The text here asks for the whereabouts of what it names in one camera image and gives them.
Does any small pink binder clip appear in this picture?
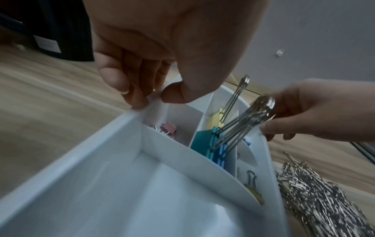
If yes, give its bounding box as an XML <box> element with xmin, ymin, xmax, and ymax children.
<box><xmin>149</xmin><ymin>122</ymin><xmax>177</xmax><ymax>138</ymax></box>

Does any white compartment tray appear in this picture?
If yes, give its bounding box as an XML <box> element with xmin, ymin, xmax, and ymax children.
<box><xmin>0</xmin><ymin>78</ymin><xmax>294</xmax><ymax>237</ymax></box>

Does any person's right hand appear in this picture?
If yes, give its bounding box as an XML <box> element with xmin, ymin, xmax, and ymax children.
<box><xmin>259</xmin><ymin>78</ymin><xmax>375</xmax><ymax>142</ymax></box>

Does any small yellow binder clip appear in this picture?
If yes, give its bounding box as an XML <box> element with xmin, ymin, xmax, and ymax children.
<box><xmin>243</xmin><ymin>170</ymin><xmax>264</xmax><ymax>205</ymax></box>

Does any large teal binder clip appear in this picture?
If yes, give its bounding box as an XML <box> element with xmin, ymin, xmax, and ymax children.
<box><xmin>190</xmin><ymin>93</ymin><xmax>276</xmax><ymax>161</ymax></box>

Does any pile of silver paper clips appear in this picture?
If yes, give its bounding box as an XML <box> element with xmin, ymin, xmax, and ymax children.
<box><xmin>273</xmin><ymin>151</ymin><xmax>375</xmax><ymax>237</ymax></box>

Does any large blue binder clip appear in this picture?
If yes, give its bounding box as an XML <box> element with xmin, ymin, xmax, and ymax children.
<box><xmin>208</xmin><ymin>93</ymin><xmax>276</xmax><ymax>171</ymax></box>

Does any person's left hand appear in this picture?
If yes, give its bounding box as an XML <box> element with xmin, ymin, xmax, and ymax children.
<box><xmin>83</xmin><ymin>0</ymin><xmax>272</xmax><ymax>109</ymax></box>

